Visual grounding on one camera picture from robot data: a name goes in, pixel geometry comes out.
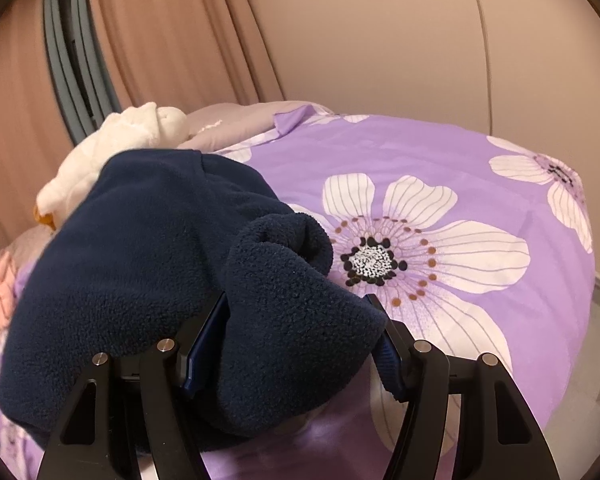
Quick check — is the purple floral bedspread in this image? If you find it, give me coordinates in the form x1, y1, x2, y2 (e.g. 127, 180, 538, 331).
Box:
0, 102, 597, 480

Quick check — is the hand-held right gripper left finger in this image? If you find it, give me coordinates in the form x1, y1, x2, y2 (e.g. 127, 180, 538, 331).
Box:
36, 290, 231, 480

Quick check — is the navy fleece garment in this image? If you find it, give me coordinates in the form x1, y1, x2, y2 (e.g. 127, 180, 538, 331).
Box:
0, 149, 388, 453

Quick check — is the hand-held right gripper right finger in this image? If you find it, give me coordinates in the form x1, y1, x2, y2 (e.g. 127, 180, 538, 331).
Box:
362, 292, 564, 480

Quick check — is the white power cable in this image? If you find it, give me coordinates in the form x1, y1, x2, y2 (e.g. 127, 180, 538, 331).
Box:
471, 0, 497, 137

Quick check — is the white plush toy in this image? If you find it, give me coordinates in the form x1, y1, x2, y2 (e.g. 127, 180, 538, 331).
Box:
34, 102, 190, 232

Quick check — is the mauve pillow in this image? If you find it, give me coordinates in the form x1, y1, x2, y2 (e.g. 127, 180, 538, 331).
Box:
177, 101, 331, 152

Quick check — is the pink curtain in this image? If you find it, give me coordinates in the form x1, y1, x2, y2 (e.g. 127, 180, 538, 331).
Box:
0, 0, 76, 246
86, 0, 287, 117

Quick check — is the grey window frame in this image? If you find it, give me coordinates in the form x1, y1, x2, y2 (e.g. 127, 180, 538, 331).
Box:
42, 0, 124, 139

